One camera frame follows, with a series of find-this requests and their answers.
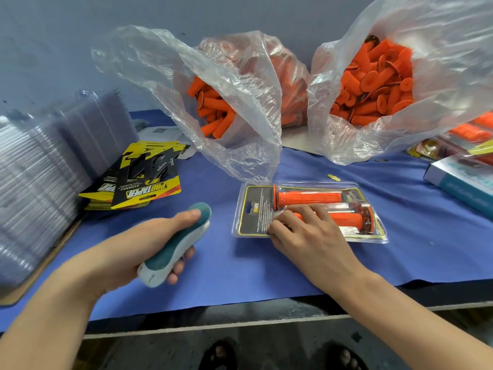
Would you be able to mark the person's left hand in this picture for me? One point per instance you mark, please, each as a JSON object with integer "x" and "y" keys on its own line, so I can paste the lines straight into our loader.
{"x": 131, "y": 254}

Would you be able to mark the person's right hand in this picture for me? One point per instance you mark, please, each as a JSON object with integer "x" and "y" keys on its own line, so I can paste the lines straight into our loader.
{"x": 316, "y": 246}

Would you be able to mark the teal hand stapler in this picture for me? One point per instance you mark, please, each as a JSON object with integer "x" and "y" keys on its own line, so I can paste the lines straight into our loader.
{"x": 181, "y": 239}

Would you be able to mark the yellow black backing card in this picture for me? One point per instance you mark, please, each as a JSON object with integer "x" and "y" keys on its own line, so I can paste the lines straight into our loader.
{"x": 254, "y": 215}

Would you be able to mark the stack of clear blister shells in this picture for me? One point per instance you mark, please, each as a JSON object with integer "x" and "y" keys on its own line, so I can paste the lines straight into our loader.
{"x": 42, "y": 173}

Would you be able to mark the person's right forearm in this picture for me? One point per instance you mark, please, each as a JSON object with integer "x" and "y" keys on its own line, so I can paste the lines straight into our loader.
{"x": 416, "y": 327}

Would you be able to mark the person's right foot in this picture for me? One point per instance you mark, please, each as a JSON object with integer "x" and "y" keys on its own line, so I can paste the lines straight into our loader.
{"x": 344, "y": 356}

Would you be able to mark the person's foot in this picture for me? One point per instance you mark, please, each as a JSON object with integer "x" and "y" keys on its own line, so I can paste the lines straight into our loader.
{"x": 219, "y": 356}
{"x": 344, "y": 356}

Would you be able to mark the person's left foot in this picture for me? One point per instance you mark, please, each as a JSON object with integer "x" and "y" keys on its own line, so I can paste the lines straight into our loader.
{"x": 219, "y": 356}

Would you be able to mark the small yellow scrap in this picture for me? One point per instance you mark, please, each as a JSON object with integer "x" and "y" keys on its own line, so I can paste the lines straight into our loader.
{"x": 333, "y": 178}

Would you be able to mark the stack of yellow black cards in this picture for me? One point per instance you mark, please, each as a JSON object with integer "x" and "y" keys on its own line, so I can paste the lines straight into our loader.
{"x": 139, "y": 177}

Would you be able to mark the white printed paper sheet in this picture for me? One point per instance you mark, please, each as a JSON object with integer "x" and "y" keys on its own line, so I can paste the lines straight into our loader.
{"x": 158, "y": 133}

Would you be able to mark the teal white cardboard box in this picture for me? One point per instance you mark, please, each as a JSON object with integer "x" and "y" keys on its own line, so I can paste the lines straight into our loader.
{"x": 462, "y": 185}

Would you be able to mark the large clear plastic bag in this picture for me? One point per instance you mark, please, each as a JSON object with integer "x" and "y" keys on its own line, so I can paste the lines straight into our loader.
{"x": 454, "y": 42}

